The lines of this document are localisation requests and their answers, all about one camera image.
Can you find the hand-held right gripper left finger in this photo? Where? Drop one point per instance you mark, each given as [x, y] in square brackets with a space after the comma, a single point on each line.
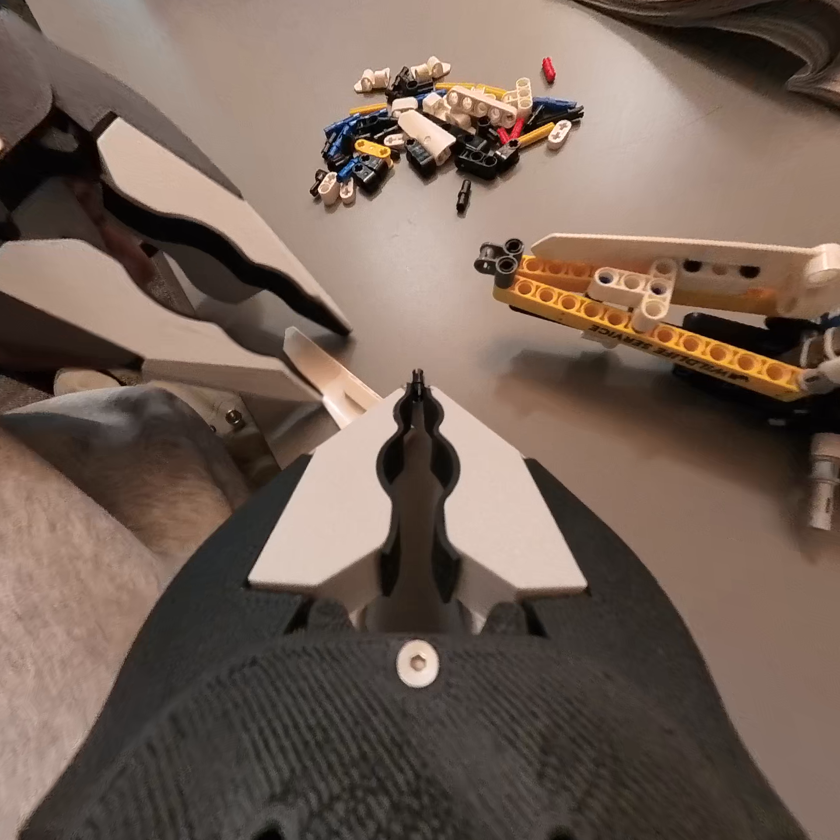
[321, 518]

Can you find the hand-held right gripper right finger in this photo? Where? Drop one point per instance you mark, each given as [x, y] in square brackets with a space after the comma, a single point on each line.
[512, 518]

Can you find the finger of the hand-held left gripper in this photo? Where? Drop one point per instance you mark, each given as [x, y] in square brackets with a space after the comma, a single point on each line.
[216, 216]
[98, 308]

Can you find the white lego wing panel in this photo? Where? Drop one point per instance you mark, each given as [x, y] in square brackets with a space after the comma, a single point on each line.
[341, 387]

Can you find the black lego pin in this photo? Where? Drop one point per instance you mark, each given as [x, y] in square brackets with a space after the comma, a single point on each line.
[417, 380]
[464, 197]

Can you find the yellow white lego helicopter model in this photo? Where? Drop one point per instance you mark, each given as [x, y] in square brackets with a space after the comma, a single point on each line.
[656, 341]

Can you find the pile of loose lego pieces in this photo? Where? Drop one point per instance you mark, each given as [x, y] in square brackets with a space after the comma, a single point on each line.
[426, 134]

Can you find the red lego pin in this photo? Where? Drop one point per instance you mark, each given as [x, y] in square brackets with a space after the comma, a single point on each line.
[548, 68]

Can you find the lego instruction booklet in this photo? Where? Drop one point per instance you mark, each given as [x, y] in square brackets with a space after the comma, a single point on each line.
[807, 46]

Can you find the person's grey clothing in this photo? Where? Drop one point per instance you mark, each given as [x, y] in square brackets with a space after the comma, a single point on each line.
[65, 558]

